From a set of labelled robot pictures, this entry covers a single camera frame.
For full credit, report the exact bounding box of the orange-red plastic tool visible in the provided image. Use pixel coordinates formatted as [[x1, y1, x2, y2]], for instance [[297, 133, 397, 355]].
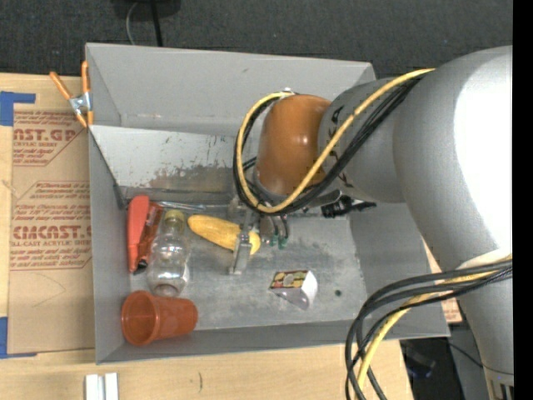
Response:
[[126, 194, 151, 274]]

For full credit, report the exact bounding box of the orange plastic cup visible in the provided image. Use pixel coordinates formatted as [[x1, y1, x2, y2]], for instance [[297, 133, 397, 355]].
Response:
[[120, 289, 199, 347]]

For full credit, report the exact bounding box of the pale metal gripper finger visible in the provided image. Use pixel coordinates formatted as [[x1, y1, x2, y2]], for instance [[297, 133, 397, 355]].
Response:
[[227, 196, 254, 233], [227, 232, 253, 276]]

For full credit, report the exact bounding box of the black cylinder on white bracket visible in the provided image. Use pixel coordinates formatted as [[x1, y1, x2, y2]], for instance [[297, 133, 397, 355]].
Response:
[[319, 189, 376, 219]]

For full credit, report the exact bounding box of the red shiny packet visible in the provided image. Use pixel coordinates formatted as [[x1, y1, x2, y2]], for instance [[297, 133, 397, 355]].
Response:
[[139, 201, 165, 268]]

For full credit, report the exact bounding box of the small white printed box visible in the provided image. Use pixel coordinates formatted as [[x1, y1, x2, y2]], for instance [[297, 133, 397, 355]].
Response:
[[268, 269, 319, 311]]

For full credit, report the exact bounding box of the grey metal bin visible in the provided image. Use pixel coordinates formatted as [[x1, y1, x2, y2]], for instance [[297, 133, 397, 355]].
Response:
[[82, 42, 452, 365]]

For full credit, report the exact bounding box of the brown cardboard board red print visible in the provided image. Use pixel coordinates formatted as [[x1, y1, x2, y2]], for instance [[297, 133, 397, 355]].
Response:
[[0, 72, 97, 356]]

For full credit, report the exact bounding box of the yellow toy corn cob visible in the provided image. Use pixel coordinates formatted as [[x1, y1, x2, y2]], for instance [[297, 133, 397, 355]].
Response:
[[187, 214, 262, 256]]

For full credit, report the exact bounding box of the clear plastic bottle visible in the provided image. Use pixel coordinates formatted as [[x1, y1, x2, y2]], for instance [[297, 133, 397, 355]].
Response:
[[146, 209, 192, 298]]

